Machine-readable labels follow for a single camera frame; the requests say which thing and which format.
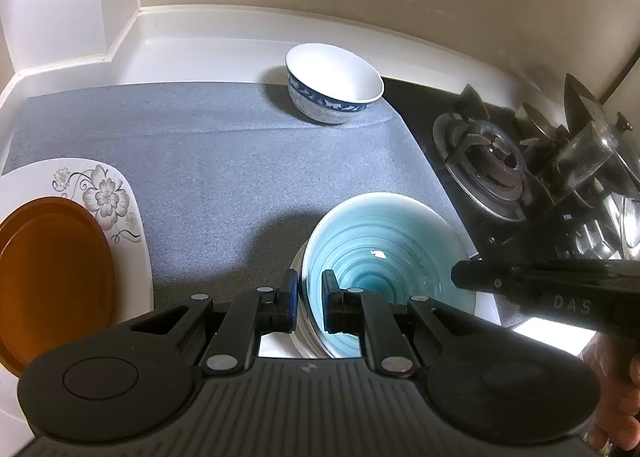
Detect grey dish mat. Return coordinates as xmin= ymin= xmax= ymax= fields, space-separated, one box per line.
xmin=6 ymin=84 xmax=464 ymax=306

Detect glass jar on stove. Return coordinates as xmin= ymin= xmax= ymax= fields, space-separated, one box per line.
xmin=550 ymin=120 xmax=620 ymax=200

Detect person right hand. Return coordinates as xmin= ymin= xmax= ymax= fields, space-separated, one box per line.
xmin=582 ymin=333 xmax=639 ymax=451

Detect white bowl blue pattern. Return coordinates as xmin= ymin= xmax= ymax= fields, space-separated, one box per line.
xmin=285 ymin=43 xmax=384 ymax=125

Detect brown round plate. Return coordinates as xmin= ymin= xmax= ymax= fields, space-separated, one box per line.
xmin=1 ymin=197 xmax=116 ymax=377

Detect black gas stove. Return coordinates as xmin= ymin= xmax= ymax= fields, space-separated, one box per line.
xmin=382 ymin=74 xmax=640 ymax=338

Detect large white floral plate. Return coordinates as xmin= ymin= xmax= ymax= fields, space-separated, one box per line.
xmin=1 ymin=158 xmax=153 ymax=329

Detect cream bowls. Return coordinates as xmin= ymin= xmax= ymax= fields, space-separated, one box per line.
xmin=286 ymin=240 xmax=504 ymax=361

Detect light blue ceramic bowl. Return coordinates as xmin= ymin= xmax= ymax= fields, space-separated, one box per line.
xmin=302 ymin=193 xmax=476 ymax=357

